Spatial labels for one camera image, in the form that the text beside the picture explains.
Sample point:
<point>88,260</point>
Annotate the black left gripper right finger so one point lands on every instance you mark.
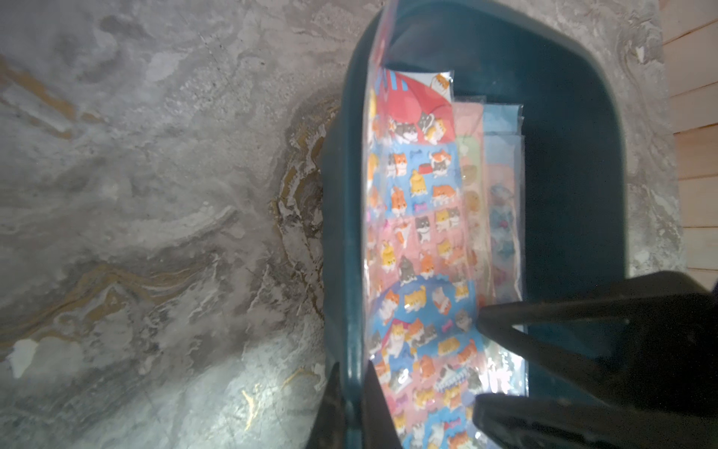
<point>656,389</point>

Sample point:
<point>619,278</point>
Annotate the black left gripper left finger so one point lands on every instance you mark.
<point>341,423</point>

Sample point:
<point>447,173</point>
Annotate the red blue cat sticker sheet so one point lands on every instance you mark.
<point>421,303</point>

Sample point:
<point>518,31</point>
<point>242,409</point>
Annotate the teal storage box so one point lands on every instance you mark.
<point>574,162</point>

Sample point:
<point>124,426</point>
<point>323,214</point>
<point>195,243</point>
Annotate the pastel sticker sheet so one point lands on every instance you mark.
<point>492,161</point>

